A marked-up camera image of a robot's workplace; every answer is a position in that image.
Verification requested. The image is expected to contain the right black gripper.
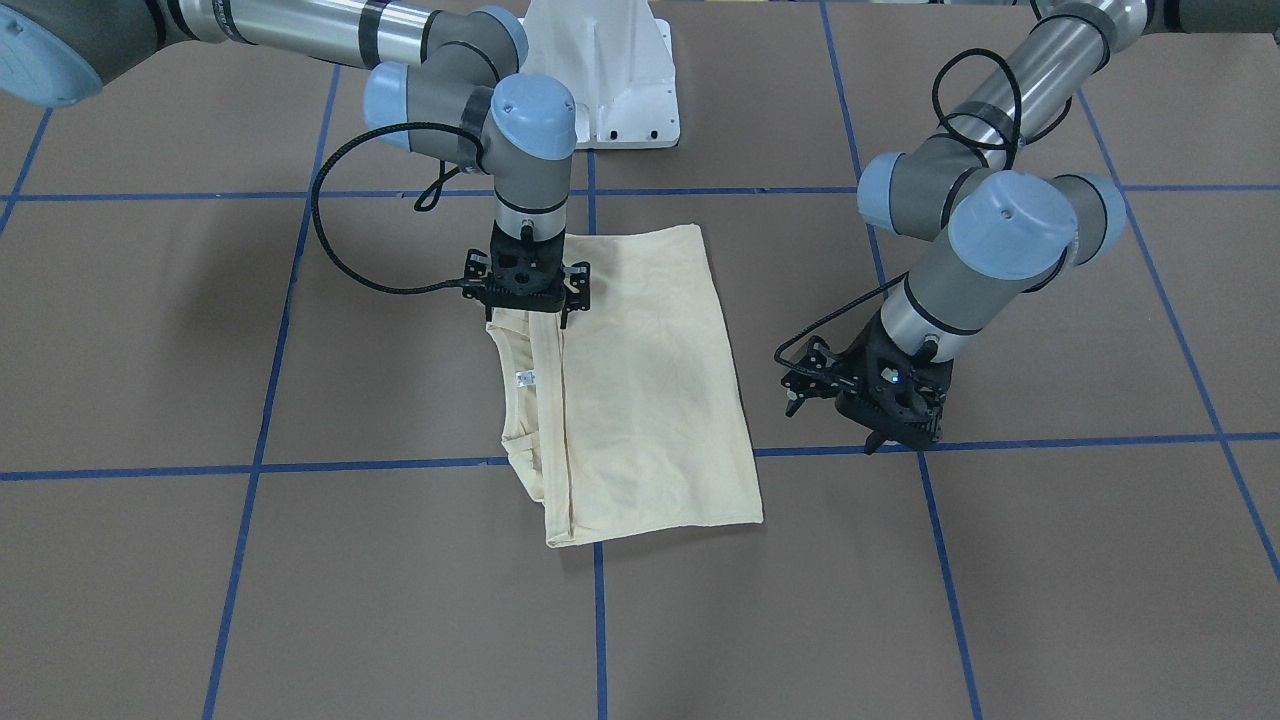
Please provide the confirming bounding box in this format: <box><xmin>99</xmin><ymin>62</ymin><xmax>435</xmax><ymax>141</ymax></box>
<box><xmin>490</xmin><ymin>223</ymin><xmax>593</xmax><ymax>331</ymax></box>

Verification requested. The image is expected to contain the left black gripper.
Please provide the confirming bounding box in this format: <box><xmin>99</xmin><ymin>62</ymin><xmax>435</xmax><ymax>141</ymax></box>
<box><xmin>836</xmin><ymin>316</ymin><xmax>954</xmax><ymax>456</ymax></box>

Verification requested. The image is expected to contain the cream long-sleeve printed shirt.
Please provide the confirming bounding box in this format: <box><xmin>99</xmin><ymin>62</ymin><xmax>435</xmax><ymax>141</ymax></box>
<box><xmin>486</xmin><ymin>224</ymin><xmax>764</xmax><ymax>548</ymax></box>

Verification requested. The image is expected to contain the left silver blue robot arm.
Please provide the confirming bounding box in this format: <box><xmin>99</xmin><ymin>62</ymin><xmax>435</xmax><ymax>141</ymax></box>
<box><xmin>836</xmin><ymin>1</ymin><xmax>1277</xmax><ymax>454</ymax></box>

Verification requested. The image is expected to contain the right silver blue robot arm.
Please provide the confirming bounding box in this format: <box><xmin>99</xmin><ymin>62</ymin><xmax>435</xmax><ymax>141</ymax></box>
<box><xmin>1</xmin><ymin>1</ymin><xmax>591</xmax><ymax>316</ymax></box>

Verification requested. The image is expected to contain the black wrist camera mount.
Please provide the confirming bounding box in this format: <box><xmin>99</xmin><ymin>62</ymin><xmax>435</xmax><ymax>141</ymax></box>
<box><xmin>461</xmin><ymin>249</ymin><xmax>567</xmax><ymax>313</ymax></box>

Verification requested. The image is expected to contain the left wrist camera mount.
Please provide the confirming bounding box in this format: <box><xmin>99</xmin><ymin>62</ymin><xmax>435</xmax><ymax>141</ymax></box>
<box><xmin>774</xmin><ymin>334</ymin><xmax>861</xmax><ymax>418</ymax></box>

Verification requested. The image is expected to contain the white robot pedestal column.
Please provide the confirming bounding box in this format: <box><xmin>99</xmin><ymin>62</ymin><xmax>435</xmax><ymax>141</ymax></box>
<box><xmin>524</xmin><ymin>1</ymin><xmax>681</xmax><ymax>151</ymax></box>

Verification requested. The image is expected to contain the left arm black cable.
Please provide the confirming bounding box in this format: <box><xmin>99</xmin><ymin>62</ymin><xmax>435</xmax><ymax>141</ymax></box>
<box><xmin>773</xmin><ymin>50</ymin><xmax>1076</xmax><ymax>372</ymax></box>

